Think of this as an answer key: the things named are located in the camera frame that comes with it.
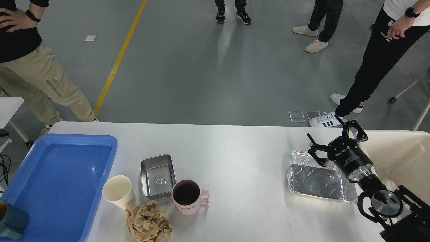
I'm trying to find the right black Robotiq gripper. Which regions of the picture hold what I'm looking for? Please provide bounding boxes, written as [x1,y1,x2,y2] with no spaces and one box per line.
[307,115,374,178]

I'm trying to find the pink HOME mug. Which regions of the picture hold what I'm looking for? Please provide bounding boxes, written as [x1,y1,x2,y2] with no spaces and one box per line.
[172,179,210,216]

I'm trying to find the square metal tin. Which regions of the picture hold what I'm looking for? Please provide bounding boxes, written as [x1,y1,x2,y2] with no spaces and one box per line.
[141,154,176,200]

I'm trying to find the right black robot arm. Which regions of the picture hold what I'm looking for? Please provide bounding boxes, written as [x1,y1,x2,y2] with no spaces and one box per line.
[307,116,430,242]

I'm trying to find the aluminium foil tray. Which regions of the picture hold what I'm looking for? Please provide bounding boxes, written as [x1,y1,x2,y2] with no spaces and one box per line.
[286,150,358,204]

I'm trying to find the right floor plate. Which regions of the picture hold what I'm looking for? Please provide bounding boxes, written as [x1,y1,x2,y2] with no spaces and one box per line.
[306,111,321,120]

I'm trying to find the floor plate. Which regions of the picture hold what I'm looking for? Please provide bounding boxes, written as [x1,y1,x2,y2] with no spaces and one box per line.
[306,111,321,120]
[289,111,305,123]

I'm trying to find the left floor plate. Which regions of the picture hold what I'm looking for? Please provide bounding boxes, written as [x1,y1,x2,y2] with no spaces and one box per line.
[289,111,305,123]

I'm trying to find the beige plastic bin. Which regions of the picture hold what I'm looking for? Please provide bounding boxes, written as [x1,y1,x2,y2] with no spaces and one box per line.
[358,130,430,204]

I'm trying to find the chair base with castors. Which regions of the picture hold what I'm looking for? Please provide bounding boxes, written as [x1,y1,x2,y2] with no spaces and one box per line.
[389,67,430,131]

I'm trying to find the person with white sneakers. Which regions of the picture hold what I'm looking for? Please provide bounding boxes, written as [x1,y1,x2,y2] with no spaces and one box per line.
[292,0,343,53]

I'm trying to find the person in black joggers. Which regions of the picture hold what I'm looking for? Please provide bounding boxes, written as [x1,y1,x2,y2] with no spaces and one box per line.
[309,0,430,127]

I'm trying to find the person with black sneakers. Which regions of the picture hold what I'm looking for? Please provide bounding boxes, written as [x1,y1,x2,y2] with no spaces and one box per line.
[215,0,252,25]

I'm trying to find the crumpled brown paper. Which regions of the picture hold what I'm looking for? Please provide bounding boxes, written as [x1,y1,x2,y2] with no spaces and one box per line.
[125,200,172,242]

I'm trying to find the cream paper cup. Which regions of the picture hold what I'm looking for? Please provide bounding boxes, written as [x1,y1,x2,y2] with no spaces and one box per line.
[102,175,136,210]

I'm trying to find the blue plastic tray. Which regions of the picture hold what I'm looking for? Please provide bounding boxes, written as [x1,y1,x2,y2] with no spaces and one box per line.
[1,134,117,242]

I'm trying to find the person in khaki trousers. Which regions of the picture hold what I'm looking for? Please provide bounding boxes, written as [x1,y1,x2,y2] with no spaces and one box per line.
[0,0,98,136]

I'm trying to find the white side table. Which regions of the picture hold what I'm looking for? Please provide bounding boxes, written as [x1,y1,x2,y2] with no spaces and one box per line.
[0,97,34,148]

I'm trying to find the teal mug in tray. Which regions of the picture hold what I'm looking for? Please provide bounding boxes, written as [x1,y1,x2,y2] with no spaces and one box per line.
[0,200,29,240]

